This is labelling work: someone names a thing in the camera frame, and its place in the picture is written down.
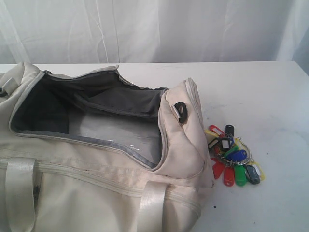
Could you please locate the cream fabric duffel bag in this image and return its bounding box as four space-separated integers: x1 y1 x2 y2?
0 62 214 232

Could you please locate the colourful key tag bunch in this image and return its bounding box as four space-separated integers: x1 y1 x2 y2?
204 124 265 187

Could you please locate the white backdrop curtain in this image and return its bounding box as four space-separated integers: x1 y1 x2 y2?
0 0 309 64

